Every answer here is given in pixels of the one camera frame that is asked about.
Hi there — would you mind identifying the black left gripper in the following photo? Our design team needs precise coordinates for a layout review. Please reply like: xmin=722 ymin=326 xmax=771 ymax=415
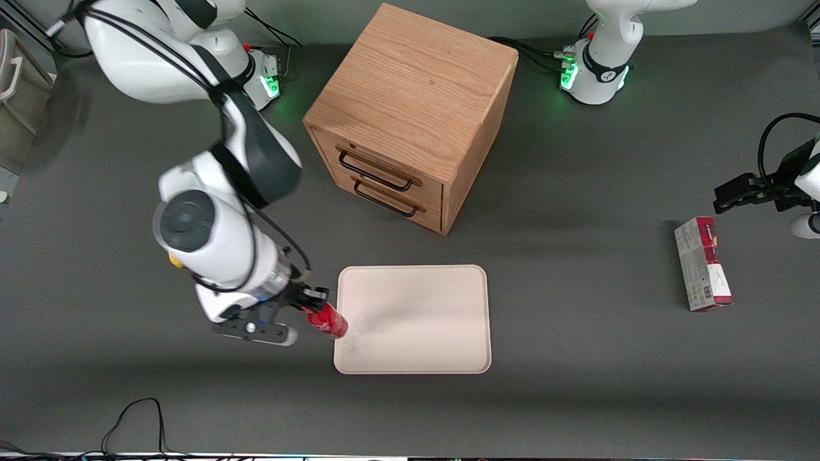
xmin=713 ymin=138 xmax=819 ymax=215

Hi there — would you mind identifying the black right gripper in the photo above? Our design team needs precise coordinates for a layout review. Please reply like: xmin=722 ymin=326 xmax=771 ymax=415
xmin=268 ymin=280 xmax=331 ymax=318

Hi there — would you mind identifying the red coke bottle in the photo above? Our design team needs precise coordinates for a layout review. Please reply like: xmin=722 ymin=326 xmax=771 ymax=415
xmin=305 ymin=302 xmax=349 ymax=339

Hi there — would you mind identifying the beige rectangular tray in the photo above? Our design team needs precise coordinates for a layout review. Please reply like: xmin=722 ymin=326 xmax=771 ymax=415
xmin=333 ymin=264 xmax=493 ymax=375

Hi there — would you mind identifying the grey and red carton box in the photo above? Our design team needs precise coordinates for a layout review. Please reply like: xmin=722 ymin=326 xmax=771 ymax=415
xmin=674 ymin=216 xmax=734 ymax=312

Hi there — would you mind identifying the wooden drawer cabinet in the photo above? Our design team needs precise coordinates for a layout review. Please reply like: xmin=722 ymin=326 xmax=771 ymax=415
xmin=302 ymin=3 xmax=520 ymax=236

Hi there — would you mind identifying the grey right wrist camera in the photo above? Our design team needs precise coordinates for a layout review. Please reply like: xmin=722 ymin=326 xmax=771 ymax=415
xmin=253 ymin=325 xmax=299 ymax=347

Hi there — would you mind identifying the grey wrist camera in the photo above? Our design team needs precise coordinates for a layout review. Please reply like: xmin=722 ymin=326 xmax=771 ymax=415
xmin=253 ymin=325 xmax=299 ymax=347
xmin=790 ymin=213 xmax=820 ymax=239

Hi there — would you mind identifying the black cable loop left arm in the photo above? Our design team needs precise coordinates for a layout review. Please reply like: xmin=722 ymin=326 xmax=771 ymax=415
xmin=758 ymin=113 xmax=820 ymax=183

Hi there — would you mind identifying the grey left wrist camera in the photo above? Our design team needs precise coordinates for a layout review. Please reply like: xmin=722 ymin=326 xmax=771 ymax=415
xmin=790 ymin=213 xmax=820 ymax=239

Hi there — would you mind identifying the wooden drawer with black handle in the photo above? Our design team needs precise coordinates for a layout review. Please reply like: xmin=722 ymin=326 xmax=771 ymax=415
xmin=333 ymin=172 xmax=443 ymax=233
xmin=310 ymin=127 xmax=445 ymax=207

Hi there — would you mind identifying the black cable on floor edge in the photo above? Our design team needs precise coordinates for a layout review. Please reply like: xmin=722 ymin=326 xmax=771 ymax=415
xmin=0 ymin=397 xmax=193 ymax=461

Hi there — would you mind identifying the black cables left arm base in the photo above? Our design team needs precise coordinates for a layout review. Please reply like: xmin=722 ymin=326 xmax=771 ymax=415
xmin=489 ymin=13 xmax=598 ymax=75

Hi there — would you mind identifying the black cables arm base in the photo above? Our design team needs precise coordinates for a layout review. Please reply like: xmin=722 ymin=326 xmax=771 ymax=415
xmin=242 ymin=10 xmax=306 ymax=79
xmin=489 ymin=13 xmax=598 ymax=75

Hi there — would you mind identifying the black cable along right arm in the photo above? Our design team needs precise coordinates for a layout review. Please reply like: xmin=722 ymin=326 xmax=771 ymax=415
xmin=46 ymin=0 xmax=315 ymax=295

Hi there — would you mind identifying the black cables right arm base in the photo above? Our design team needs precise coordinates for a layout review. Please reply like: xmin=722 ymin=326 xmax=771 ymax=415
xmin=242 ymin=10 xmax=306 ymax=79

